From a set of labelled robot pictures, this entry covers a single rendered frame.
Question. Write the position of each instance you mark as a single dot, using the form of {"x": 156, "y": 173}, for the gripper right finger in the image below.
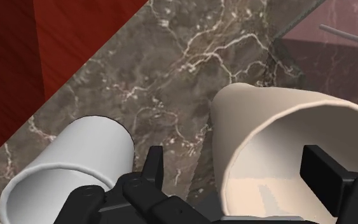
{"x": 327, "y": 176}

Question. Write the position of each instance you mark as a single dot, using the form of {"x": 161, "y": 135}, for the beige tapered cup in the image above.
{"x": 259, "y": 124}

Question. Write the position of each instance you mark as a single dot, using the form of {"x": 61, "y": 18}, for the white cylindrical cup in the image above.
{"x": 82, "y": 145}

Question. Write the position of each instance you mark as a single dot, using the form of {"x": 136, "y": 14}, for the grey curved metal rod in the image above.
{"x": 346, "y": 34}

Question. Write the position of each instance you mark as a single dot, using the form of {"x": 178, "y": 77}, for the recessed sink basin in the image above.
{"x": 333, "y": 65}

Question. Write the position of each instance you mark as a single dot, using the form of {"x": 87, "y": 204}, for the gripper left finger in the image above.
{"x": 154, "y": 198}

